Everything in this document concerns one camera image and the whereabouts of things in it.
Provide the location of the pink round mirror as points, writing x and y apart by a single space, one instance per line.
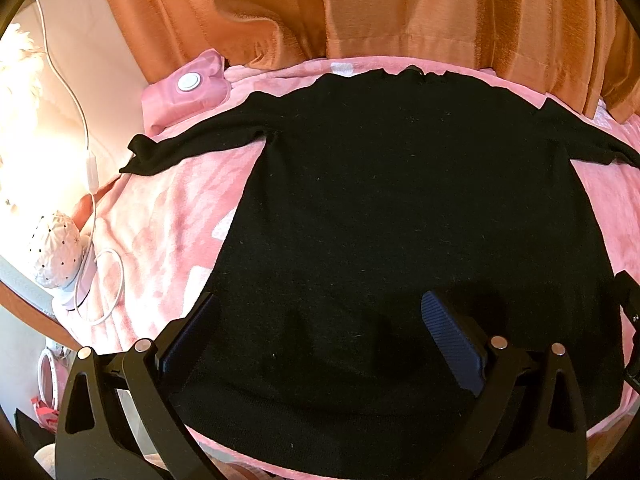
52 377

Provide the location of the black knit sweater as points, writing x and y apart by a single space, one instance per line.
369 192

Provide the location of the pink pouch with white button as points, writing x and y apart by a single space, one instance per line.
192 89

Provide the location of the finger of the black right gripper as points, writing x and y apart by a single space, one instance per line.
627 293

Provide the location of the orange curtain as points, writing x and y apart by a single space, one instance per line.
585 52

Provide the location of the white dotted plush toy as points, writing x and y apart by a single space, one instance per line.
56 250

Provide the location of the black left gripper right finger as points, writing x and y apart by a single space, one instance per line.
490 367

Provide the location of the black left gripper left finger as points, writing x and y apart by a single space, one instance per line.
95 440

